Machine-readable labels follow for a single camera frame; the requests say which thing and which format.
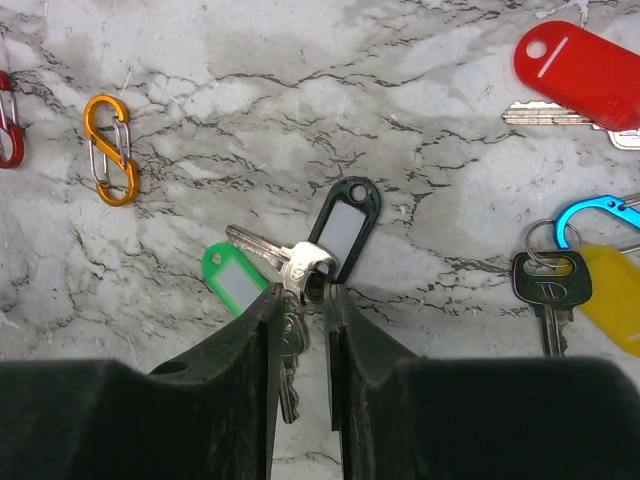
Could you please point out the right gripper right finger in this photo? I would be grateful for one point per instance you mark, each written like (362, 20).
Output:
(403, 416)

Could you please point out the red tag key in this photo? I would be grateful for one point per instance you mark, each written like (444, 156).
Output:
(584, 79)

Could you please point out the red carabiner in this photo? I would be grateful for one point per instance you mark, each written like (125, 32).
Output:
(10, 126)

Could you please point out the green tag key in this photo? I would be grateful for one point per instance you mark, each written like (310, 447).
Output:
(238, 283)

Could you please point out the black tag key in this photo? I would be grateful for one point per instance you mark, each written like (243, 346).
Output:
(342, 228)

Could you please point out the orange carabiner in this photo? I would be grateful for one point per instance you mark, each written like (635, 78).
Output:
(118, 152)

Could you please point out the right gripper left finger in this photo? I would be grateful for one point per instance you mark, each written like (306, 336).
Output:
(208, 413)

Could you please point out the yellow tag key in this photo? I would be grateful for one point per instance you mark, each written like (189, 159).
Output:
(599, 280)

